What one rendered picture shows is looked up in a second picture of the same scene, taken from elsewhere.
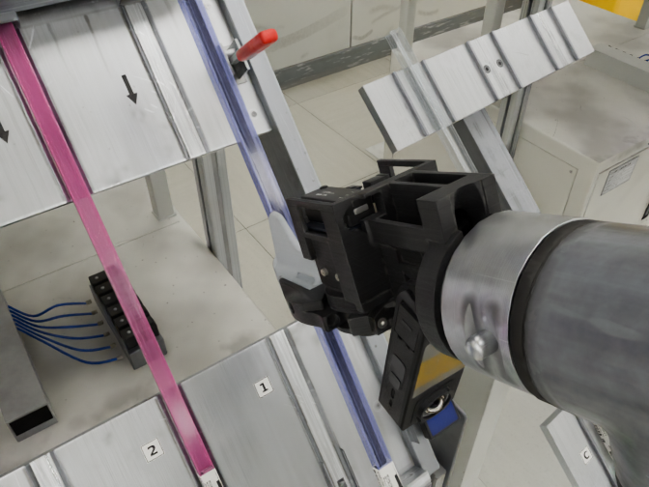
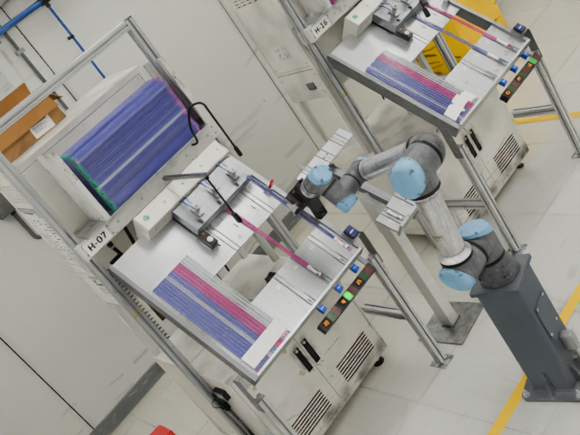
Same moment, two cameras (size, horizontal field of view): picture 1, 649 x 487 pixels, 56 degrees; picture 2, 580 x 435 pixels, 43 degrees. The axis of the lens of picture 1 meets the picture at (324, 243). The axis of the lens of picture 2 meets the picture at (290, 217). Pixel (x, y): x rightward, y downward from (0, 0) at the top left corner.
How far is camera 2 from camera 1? 244 cm
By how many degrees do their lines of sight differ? 19
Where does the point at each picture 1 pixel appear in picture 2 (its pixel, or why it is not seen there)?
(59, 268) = (254, 289)
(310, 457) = (330, 256)
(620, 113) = (423, 127)
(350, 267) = (295, 198)
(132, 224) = (267, 267)
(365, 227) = (294, 193)
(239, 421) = (310, 255)
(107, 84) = (249, 208)
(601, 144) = not seen: hidden behind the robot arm
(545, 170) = not seen: hidden behind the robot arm
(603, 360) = (308, 185)
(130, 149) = (259, 217)
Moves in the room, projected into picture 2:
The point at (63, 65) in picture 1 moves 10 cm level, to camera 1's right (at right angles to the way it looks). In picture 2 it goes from (239, 209) to (260, 196)
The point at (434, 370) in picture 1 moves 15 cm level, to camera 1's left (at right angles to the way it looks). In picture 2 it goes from (315, 205) to (281, 228)
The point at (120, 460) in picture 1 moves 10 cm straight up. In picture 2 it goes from (290, 270) to (275, 252)
